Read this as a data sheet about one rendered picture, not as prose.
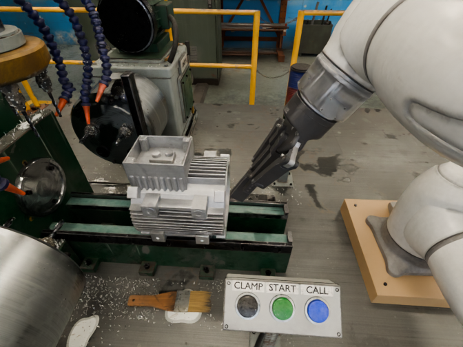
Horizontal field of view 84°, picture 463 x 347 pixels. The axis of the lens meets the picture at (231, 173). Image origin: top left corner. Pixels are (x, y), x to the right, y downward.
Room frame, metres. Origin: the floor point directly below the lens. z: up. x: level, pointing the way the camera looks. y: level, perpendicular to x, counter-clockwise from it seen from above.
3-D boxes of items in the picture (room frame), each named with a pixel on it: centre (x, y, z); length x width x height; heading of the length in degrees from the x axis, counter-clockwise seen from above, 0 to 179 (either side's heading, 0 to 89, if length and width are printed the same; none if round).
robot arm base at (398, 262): (0.41, -0.48, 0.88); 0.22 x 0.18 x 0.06; 178
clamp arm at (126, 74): (0.57, 0.23, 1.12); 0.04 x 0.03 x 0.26; 86
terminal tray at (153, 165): (0.43, 0.15, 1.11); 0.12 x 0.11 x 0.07; 86
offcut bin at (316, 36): (5.02, -1.46, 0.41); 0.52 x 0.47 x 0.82; 86
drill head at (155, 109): (0.78, 0.35, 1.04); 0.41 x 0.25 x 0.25; 176
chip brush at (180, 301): (0.27, 0.15, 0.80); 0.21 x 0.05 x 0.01; 89
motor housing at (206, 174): (0.43, 0.11, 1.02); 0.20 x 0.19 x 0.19; 86
